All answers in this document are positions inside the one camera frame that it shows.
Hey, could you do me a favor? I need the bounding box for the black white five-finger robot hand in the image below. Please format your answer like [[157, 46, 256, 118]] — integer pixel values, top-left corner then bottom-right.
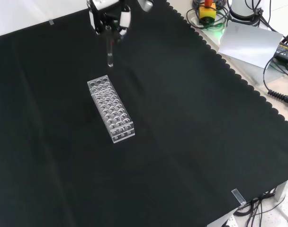
[[86, 0, 154, 45]]

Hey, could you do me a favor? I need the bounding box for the clear glass test tube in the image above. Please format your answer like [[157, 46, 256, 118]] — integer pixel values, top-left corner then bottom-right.
[[105, 25, 115, 68]]

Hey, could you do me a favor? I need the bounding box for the clear acrylic test tube rack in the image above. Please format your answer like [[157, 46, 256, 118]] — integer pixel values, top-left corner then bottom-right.
[[87, 75, 136, 144]]

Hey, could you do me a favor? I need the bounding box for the yellow emergency stop button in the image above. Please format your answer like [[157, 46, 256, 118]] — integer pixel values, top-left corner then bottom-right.
[[198, 0, 217, 25]]

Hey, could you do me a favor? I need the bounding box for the black bench cloth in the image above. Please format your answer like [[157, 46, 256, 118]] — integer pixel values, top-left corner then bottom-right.
[[0, 0, 288, 227]]

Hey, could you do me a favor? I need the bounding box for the pale grey board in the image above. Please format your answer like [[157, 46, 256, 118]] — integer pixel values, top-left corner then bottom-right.
[[217, 22, 284, 70]]

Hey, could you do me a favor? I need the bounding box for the black power supply box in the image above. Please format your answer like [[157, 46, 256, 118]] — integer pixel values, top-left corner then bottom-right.
[[273, 40, 288, 67]]

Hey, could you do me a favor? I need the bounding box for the clear tape strip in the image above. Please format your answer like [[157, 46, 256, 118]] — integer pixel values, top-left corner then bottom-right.
[[231, 188, 247, 206]]

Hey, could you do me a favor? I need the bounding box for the white table leg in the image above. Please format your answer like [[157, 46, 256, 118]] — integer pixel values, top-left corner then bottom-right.
[[275, 176, 288, 203]]

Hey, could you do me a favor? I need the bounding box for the black looped cable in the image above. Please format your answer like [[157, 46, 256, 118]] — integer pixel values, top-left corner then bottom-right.
[[186, 0, 231, 31]]

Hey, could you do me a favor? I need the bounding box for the black ribbed-end cable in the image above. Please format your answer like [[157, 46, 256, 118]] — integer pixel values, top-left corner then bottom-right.
[[262, 55, 288, 111]]

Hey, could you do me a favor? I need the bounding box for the black cable bundle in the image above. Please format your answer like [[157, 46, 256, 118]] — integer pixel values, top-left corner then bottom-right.
[[233, 192, 278, 227]]

